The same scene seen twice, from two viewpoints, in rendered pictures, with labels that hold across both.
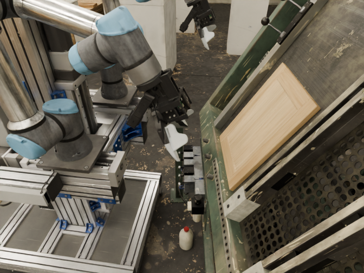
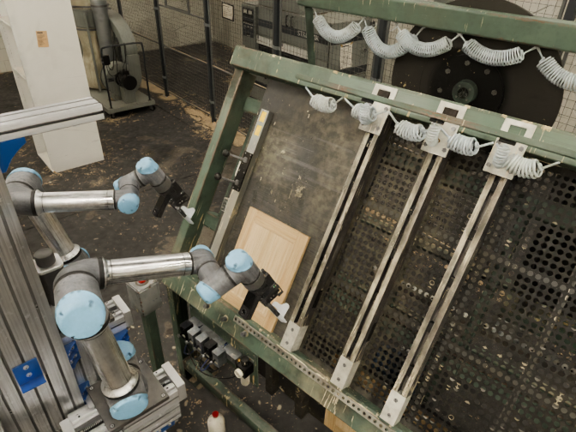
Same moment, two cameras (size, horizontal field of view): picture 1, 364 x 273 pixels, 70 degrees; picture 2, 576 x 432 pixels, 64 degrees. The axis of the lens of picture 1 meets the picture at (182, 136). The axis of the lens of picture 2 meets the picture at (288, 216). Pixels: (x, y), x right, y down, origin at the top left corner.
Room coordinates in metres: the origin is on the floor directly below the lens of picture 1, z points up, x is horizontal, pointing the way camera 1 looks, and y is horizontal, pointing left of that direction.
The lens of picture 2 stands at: (-0.27, 0.87, 2.52)
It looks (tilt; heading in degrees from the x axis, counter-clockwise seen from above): 33 degrees down; 311
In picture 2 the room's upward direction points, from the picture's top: 2 degrees clockwise
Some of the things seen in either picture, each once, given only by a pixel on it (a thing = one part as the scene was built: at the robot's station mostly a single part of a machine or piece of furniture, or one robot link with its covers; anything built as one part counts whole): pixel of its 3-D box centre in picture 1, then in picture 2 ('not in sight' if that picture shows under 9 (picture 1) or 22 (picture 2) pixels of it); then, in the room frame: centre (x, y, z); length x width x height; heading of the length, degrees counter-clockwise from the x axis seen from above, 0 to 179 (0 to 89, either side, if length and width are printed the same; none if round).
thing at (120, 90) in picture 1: (113, 85); not in sight; (1.32, 0.39, 1.09); 0.15 x 0.15 x 0.10
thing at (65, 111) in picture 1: (62, 117); (119, 363); (0.83, 0.46, 1.20); 0.13 x 0.12 x 0.14; 158
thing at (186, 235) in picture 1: (186, 236); (216, 423); (0.99, -0.03, 0.10); 0.10 x 0.10 x 0.20
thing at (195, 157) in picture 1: (190, 178); (212, 351); (0.99, -0.05, 0.69); 0.50 x 0.14 x 0.24; 0
